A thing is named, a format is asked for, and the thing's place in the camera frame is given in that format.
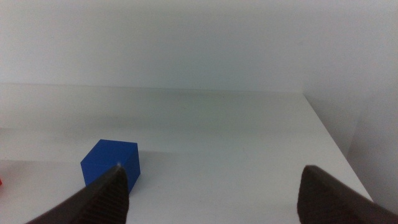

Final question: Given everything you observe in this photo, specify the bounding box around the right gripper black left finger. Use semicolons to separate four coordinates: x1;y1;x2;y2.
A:
26;165;130;224

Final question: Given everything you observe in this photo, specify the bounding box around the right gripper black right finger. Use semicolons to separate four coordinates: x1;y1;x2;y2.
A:
297;165;398;224

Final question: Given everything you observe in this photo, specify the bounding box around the blue cube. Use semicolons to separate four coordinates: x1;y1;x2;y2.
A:
80;139;141;194

